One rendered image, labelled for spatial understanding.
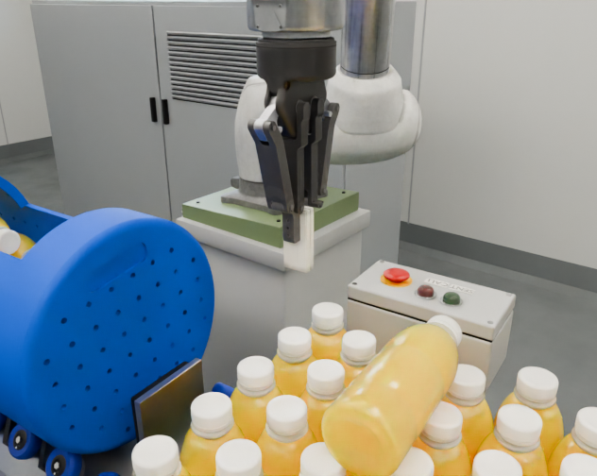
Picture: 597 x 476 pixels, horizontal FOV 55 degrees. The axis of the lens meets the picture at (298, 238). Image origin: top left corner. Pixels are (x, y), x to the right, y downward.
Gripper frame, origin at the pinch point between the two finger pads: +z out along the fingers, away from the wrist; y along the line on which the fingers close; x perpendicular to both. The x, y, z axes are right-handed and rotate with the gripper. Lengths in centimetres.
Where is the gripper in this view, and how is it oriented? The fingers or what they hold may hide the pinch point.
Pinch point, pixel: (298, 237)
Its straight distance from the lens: 60.8
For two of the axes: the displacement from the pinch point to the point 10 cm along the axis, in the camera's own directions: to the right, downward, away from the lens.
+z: 0.1, 9.2, 3.8
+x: 8.3, 2.0, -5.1
